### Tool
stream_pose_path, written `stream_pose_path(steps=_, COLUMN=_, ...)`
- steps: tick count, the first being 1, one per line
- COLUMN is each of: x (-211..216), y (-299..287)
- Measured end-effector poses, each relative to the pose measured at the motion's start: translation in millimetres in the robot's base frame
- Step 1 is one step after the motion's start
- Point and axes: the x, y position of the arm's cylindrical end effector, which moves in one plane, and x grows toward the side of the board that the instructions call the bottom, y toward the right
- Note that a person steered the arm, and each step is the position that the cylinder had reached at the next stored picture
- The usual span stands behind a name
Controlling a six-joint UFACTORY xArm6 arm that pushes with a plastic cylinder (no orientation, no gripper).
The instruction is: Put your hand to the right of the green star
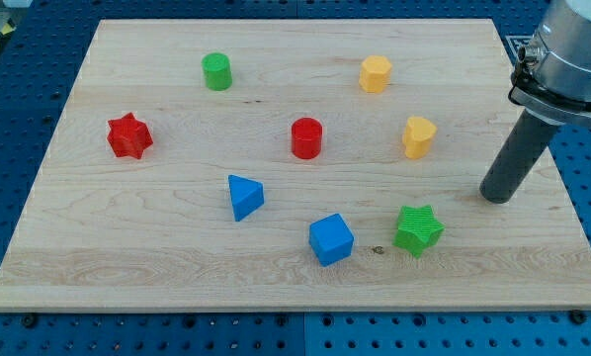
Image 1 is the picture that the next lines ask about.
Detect wooden board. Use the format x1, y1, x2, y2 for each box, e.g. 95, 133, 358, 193
0, 19, 591, 313

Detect blue triangle block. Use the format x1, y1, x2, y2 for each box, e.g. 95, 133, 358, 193
227, 175, 265, 222

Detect green star block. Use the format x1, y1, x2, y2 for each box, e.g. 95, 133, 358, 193
392, 205, 445, 258

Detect yellow heart block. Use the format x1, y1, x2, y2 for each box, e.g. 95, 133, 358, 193
402, 116, 438, 159

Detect yellow hexagon block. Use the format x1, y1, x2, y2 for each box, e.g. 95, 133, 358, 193
359, 55, 392, 93

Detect blue cube block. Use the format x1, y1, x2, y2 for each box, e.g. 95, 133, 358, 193
309, 214, 355, 267

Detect red star block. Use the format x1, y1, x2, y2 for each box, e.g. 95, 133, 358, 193
107, 113, 153, 159

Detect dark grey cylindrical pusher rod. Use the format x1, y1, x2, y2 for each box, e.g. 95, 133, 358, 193
479, 110, 559, 204

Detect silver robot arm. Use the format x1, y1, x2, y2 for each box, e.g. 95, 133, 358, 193
479, 0, 591, 204

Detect green cylinder block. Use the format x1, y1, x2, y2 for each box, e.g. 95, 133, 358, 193
201, 52, 232, 91

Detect red cylinder block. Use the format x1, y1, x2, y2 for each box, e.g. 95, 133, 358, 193
291, 117, 323, 159

